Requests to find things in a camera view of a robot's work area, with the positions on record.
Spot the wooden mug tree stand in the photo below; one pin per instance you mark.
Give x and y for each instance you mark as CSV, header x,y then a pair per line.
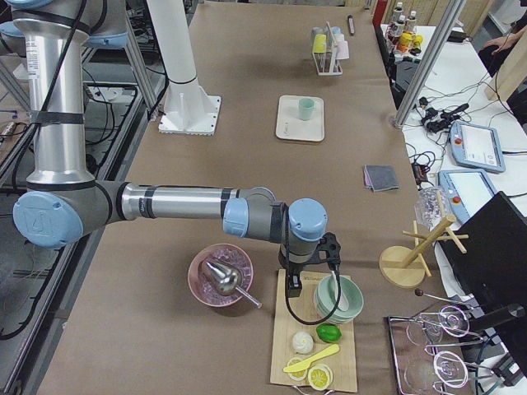
x,y
407,268

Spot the pink bowl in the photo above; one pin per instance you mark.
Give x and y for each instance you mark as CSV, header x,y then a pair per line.
x,y
200,286

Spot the wooden rack handle rod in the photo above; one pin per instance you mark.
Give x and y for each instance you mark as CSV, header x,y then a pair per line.
x,y
329,40

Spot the grey plastic cup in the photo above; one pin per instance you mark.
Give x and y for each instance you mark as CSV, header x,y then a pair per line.
x,y
314,32

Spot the folded grey cloth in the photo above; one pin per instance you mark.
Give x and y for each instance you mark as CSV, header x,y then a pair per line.
x,y
380,177

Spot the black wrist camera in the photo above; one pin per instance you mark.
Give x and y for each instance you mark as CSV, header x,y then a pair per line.
x,y
328,251

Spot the green toy vegetable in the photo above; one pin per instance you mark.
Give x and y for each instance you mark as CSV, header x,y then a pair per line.
x,y
328,332

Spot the pink plastic cup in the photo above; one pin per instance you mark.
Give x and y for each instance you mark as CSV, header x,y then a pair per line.
x,y
343,52

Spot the white plastic spoon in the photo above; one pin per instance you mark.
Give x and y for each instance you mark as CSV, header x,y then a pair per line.
x,y
339,293

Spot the green plastic cup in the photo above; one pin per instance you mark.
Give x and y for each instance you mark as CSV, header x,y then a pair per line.
x,y
306,108

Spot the clear glass mug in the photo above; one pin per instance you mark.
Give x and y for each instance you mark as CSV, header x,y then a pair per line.
x,y
427,208

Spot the yellow plastic knife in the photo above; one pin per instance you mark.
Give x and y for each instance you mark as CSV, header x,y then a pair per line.
x,y
306,363

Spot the white toy bun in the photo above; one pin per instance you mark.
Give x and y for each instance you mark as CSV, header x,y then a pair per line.
x,y
302,343

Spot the yellow plastic cup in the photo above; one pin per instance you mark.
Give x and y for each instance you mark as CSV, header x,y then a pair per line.
x,y
319,45

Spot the right aluminium frame post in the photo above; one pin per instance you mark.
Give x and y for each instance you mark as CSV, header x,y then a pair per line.
x,y
434,47

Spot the cream rabbit tray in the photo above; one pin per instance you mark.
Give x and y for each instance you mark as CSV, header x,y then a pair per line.
x,y
290,126

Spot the bamboo cutting board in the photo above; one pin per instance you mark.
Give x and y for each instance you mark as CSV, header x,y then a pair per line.
x,y
343,364

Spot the white wire cup rack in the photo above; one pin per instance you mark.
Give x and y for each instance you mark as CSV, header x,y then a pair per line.
x,y
327,67

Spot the blue teach pendant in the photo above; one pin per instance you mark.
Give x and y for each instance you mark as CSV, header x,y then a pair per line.
x,y
476,146
467,191

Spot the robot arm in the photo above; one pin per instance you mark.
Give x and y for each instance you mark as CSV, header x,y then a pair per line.
x,y
64,201

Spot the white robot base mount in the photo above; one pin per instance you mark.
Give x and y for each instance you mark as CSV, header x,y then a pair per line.
x,y
197,117

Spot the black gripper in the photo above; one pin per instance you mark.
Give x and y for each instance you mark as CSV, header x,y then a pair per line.
x,y
293,269

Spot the metal ice scoop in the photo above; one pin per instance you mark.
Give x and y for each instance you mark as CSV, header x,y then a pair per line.
x,y
226,279

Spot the wire glass rack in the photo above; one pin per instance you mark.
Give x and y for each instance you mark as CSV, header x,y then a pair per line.
x,y
456,347

